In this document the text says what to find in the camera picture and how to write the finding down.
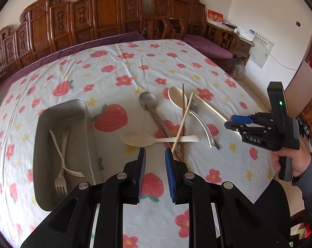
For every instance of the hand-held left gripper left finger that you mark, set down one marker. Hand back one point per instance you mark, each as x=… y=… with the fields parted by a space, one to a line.
x=141 y=173

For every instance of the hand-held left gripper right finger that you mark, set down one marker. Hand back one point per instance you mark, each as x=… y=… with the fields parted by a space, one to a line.
x=170 y=175

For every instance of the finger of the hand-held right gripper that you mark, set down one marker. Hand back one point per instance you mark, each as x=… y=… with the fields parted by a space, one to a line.
x=233 y=126
x=238 y=118

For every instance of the light wooden chopstick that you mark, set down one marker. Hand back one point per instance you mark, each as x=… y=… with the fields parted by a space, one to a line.
x=210 y=107
x=183 y=121

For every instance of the small metal spoon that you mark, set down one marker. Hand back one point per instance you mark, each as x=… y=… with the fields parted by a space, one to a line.
x=194 y=106

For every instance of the large metal spoon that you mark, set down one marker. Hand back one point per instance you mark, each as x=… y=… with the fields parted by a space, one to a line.
x=147 y=100

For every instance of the metal tray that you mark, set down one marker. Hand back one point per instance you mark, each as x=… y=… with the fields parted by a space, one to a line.
x=47 y=147

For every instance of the person's right hand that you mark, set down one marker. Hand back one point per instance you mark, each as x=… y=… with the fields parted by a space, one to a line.
x=299 y=160

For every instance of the person's dark clothing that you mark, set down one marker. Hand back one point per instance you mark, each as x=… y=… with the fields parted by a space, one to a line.
x=272 y=199

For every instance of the purple seat cushion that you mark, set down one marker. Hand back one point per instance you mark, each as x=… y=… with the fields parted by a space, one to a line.
x=210 y=47

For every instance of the white box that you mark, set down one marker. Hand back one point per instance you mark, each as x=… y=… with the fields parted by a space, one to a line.
x=246 y=34

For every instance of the carved wooden side table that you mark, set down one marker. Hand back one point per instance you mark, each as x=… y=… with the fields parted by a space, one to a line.
x=223 y=35

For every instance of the stack of white papers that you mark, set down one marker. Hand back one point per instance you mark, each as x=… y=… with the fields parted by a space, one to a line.
x=229 y=26

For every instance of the red card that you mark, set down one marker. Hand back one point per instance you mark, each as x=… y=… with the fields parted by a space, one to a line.
x=215 y=16

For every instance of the strawberry and flower tablecloth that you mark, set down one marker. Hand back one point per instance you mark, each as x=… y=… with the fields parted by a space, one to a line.
x=119 y=56

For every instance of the carved wooden armchair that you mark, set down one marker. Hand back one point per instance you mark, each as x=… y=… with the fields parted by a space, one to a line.
x=179 y=7

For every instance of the long purple bench cushion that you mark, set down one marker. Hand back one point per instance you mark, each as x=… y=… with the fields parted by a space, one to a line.
x=134 y=36

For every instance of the long carved wooden bench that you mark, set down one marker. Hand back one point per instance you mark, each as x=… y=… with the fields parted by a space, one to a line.
x=104 y=13

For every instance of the white wall panel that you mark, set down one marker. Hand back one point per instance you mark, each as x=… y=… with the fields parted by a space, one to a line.
x=262 y=51

